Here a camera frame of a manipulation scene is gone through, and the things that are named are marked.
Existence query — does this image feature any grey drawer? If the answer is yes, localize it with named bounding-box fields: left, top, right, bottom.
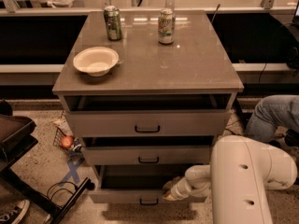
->
left=65, top=111, right=231, bottom=137
left=82, top=146, right=210, bottom=165
left=88, top=163, right=207, bottom=207

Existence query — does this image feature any red apple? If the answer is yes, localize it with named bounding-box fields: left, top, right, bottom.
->
left=61, top=135, right=74, bottom=149

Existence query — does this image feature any black cart stand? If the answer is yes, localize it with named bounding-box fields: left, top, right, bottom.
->
left=0, top=100, right=94, bottom=224

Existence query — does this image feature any black wire basket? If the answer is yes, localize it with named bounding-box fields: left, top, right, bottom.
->
left=53, top=129, right=82, bottom=157

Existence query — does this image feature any white paper bowl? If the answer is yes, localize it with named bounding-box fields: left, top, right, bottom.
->
left=73, top=47, right=119, bottom=77

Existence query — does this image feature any black floor cable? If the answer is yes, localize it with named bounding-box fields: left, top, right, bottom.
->
left=46, top=180, right=79, bottom=201

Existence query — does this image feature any grey drawer cabinet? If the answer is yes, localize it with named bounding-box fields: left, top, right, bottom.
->
left=51, top=9, right=245, bottom=173

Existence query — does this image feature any black canvas sneaker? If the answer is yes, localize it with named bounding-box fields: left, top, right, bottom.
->
left=0, top=200, right=30, bottom=224

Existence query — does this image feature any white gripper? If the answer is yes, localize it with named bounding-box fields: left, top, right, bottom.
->
left=163, top=176, right=192, bottom=202

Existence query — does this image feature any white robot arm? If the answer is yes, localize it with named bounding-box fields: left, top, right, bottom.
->
left=164, top=135, right=297, bottom=224

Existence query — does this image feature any dark green soda can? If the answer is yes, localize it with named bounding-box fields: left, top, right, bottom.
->
left=104, top=6, right=122, bottom=41

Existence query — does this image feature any white green soda can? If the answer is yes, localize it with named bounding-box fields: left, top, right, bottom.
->
left=158, top=7, right=176, bottom=45

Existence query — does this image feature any person leg in jeans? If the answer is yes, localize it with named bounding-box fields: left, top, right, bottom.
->
left=245, top=95, right=299, bottom=143

